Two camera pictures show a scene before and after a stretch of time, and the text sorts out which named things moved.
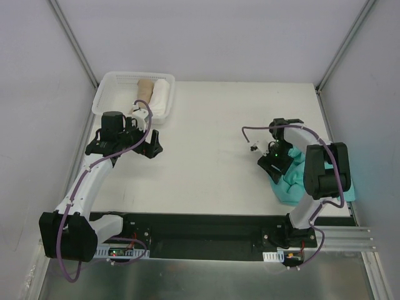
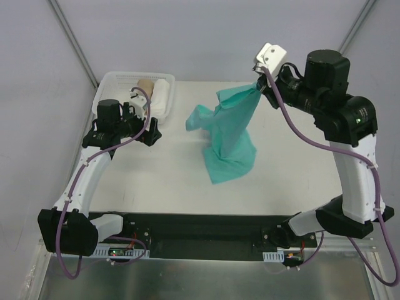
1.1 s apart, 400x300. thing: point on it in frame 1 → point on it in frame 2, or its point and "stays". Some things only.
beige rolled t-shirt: [145, 88] stays
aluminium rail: [347, 238] stays
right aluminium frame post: [348, 39] stays
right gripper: [272, 162] → [272, 92]
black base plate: [207, 236] stays
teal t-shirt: [290, 189] → [231, 150]
